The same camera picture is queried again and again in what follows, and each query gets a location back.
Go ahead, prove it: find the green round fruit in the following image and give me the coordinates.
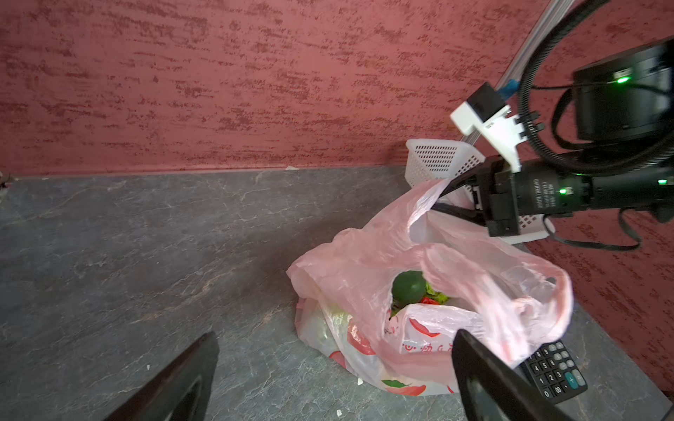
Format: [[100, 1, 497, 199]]
[[391, 271, 427, 308]]

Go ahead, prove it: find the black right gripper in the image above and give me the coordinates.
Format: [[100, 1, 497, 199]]
[[431, 159, 593, 237]]

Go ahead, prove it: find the pink printed plastic bag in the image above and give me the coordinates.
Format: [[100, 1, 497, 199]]
[[287, 180, 573, 396]]

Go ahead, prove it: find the white perforated plastic basket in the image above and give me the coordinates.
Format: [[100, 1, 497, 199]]
[[405, 139, 556, 245]]

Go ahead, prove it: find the black desk calculator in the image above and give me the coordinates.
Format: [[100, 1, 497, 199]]
[[520, 340, 588, 405]]

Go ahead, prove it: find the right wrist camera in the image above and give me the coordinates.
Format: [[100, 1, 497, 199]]
[[450, 82, 528, 173]]

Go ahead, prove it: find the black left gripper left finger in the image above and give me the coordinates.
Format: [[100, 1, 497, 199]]
[[106, 332, 219, 420]]

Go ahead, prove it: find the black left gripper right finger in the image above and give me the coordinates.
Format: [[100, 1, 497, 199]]
[[452, 329, 571, 421]]

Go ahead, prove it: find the red fruit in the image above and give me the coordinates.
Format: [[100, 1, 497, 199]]
[[421, 296, 440, 305]]

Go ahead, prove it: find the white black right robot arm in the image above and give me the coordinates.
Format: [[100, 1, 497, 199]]
[[434, 40, 673, 237]]

